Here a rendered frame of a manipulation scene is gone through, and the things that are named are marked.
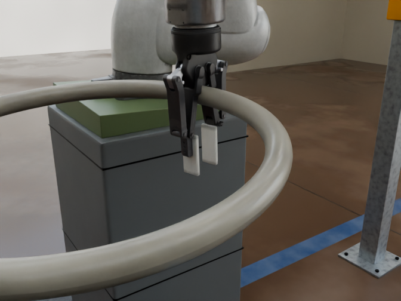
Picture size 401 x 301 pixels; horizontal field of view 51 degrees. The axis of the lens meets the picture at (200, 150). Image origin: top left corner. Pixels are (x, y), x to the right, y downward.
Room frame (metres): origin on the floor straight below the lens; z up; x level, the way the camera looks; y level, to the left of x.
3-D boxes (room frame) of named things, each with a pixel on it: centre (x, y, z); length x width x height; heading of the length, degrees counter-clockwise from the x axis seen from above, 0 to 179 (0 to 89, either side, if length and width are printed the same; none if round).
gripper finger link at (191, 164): (0.65, 0.02, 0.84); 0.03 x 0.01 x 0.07; 52
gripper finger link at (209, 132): (0.69, -0.02, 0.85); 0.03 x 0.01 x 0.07; 52
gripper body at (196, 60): (0.66, 0.01, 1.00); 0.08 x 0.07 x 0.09; 142
